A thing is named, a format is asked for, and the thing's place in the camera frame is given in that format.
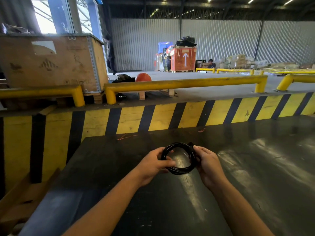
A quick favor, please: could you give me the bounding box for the short yellow guard rail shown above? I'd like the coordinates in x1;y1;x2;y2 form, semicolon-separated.
0;85;86;108

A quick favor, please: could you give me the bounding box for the loose wooden plank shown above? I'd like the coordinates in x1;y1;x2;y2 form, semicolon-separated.
38;104;57;116

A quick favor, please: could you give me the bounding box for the pile of cardboard boxes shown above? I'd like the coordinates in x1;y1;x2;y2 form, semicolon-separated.
219;53;315;70

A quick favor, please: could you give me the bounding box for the red crate with white arrow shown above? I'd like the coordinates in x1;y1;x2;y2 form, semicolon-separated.
170;46;197;72

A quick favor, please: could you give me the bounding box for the black cable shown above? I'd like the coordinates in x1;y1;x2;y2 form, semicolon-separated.
160;141;202;176

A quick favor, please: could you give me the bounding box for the stack of wrapped goods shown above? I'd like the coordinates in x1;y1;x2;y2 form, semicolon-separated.
154;47;172;72

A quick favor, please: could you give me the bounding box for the wide blue steel column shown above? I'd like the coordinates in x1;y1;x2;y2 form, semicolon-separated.
46;0;74;34

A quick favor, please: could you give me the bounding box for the long distant yellow rail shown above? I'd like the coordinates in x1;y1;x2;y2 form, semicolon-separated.
260;69;315;76

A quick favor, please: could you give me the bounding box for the angled yellow guard rail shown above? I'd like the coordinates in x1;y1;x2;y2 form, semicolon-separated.
275;74;315;91

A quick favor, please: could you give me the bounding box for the narrow blue steel column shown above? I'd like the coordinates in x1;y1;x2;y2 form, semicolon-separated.
88;0;104;42

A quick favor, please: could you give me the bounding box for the person's left forearm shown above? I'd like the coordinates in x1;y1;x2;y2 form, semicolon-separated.
63;169;149;236

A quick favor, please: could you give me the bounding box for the medium distant yellow rail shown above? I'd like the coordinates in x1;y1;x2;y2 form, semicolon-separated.
216;68;255;76

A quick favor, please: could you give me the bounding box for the yellow black striped dock barrier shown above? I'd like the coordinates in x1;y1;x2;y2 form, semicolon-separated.
0;91;315;195

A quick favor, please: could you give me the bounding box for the black plastic bag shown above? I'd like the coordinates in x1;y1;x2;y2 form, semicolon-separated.
175;36;197;48

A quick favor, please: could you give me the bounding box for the blue container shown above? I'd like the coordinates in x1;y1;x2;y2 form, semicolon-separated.
157;41;174;54

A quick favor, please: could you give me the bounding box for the large plywood crate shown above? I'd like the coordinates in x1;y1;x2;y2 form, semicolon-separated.
0;33;109;94

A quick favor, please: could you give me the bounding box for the orange round helmet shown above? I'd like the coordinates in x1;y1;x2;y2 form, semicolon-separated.
135;72;153;83

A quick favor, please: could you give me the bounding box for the long yellow guard rail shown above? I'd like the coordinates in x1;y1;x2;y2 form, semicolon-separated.
104;75;268;105

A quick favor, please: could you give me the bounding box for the pallet under plywood crate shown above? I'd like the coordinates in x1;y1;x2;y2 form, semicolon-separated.
83;91;105;104

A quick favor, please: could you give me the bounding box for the person's left hand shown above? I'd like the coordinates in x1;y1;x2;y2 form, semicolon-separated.
134;147;177;187

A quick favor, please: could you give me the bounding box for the low wooden pallet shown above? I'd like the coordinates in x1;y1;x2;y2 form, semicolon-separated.
138;88;179;101

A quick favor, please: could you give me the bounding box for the person's right forearm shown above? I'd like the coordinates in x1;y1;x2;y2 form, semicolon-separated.
209;177;275;236

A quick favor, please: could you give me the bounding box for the person's right hand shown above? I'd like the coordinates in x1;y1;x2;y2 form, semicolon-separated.
192;145;228;191

